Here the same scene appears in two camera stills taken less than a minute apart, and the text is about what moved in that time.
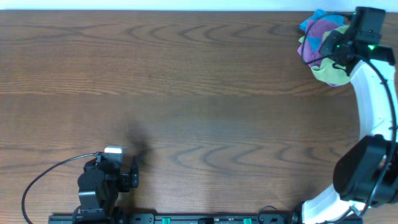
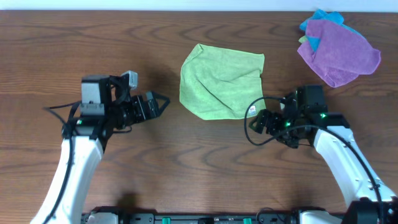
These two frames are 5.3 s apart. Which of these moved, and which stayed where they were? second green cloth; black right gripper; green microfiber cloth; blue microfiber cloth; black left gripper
Moved: black left gripper; green microfiber cloth; black right gripper
Stayed: second green cloth; blue microfiber cloth
